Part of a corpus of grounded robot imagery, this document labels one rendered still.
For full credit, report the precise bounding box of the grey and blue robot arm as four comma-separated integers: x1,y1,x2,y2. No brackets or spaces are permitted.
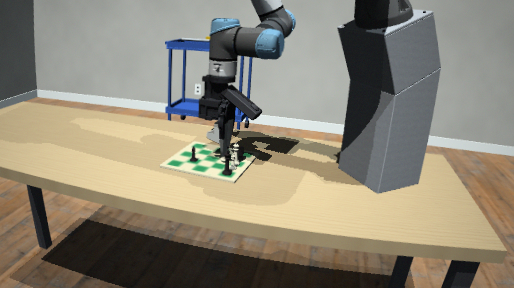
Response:
208,0,414,120

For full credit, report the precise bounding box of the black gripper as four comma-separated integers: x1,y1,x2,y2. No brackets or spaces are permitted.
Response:
198,74,236,156

